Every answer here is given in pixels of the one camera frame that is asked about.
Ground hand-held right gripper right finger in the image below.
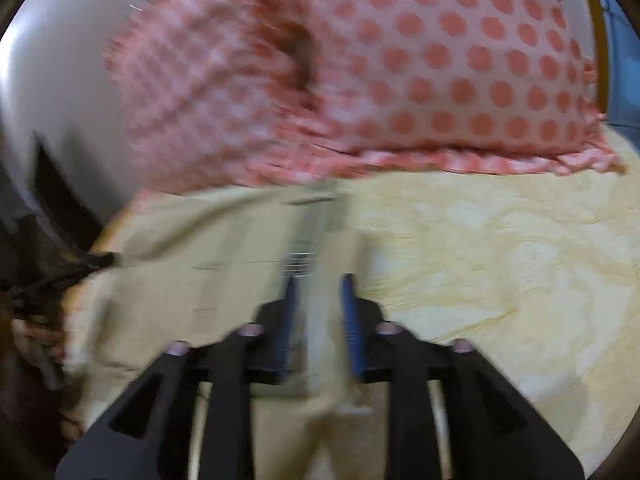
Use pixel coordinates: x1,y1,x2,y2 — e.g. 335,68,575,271
341,273,586,480

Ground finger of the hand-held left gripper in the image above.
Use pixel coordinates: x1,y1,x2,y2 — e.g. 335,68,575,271
47,251,124,281

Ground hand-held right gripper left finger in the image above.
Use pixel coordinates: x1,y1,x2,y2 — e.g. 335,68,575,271
55,277,300,480

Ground beige pants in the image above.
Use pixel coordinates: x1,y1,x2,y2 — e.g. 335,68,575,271
64,180,383,480

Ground person's left hand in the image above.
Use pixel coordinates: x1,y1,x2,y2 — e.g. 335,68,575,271
9,319,67,361

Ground yellow bed sheet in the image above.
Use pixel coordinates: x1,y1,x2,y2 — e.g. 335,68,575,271
65,125,640,480

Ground pink polka dot pillow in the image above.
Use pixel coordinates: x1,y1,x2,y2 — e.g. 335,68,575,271
104,0,627,196

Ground blue cloth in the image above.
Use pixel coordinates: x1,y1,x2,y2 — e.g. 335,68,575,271
595,0,640,133

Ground wooden bed frame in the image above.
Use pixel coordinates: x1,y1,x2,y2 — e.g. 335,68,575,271
575,0,611,113

